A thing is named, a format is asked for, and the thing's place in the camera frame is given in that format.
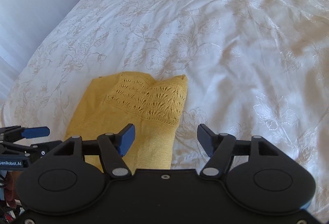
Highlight yellow knit sweater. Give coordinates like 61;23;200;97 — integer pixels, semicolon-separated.
65;72;188;171

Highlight white floral bedspread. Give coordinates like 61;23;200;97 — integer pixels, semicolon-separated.
1;0;328;222

